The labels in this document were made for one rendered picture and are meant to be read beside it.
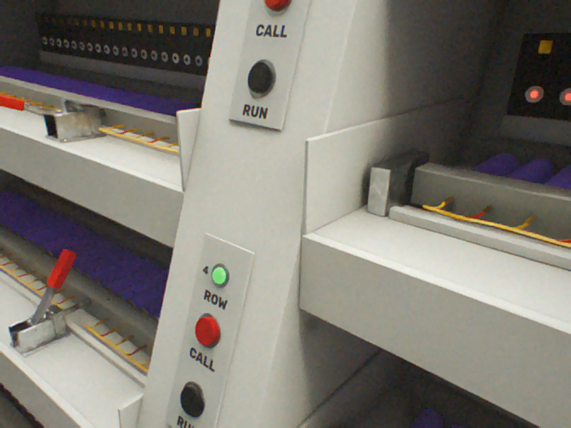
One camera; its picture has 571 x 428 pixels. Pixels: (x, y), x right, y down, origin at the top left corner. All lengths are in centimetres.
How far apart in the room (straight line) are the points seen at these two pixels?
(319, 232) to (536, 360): 11
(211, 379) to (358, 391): 13
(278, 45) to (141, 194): 15
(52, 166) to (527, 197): 36
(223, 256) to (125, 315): 22
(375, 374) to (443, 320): 18
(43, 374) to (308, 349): 26
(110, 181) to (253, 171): 14
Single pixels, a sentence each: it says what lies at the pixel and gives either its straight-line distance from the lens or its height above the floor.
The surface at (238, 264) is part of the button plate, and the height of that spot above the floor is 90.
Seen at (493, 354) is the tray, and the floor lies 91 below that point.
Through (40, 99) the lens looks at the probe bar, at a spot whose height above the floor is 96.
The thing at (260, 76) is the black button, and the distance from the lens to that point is 27.
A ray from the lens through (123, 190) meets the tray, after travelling 37.
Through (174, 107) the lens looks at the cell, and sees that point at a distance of 50.
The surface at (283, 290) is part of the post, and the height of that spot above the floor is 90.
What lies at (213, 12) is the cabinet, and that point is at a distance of 63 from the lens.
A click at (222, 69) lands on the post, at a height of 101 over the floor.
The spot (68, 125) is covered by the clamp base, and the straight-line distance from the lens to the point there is 46.
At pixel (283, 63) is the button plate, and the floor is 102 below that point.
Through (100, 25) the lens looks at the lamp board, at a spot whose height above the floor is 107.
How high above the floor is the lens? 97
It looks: 8 degrees down
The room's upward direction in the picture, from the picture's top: 13 degrees clockwise
